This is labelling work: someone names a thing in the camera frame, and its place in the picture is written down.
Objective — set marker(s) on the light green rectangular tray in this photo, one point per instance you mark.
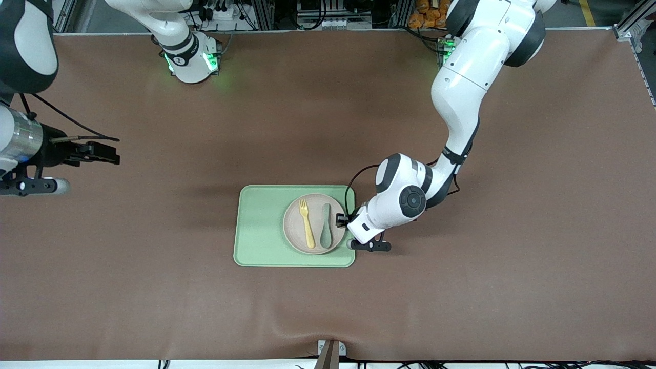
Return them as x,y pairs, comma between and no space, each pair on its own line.
259,225

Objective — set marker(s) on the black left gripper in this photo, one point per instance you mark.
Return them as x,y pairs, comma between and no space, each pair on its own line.
342,220

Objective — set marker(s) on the aluminium corner frame profile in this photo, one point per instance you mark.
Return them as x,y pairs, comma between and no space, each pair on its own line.
633,20
64,15

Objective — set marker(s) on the round beige plate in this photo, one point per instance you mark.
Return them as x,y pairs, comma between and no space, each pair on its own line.
293,225

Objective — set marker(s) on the teal plastic spoon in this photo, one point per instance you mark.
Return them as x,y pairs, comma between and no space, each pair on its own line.
326,237

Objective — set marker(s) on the brown table cover mat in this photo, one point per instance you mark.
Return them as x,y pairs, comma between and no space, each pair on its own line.
154,287

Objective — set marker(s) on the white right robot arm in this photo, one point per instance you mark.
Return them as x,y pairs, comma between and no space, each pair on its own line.
179,51

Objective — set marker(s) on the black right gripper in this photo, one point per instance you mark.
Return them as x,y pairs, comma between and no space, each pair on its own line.
54,150

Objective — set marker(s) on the white power strip with plugs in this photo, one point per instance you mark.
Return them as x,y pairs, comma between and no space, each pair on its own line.
220,14

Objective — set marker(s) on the yellow plastic fork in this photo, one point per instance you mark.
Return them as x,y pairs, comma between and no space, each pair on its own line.
307,228

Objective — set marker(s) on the metal table edge clamp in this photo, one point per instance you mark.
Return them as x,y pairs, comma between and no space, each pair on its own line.
330,353

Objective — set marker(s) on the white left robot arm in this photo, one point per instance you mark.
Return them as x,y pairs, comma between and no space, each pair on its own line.
461,92

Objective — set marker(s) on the long white socket strip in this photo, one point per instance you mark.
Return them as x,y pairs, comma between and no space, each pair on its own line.
333,23

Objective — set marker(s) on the orange snack packs pile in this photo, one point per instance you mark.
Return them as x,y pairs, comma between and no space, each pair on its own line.
428,15

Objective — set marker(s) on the aluminium frame post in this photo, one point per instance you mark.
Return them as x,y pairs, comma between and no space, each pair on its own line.
402,13
262,14

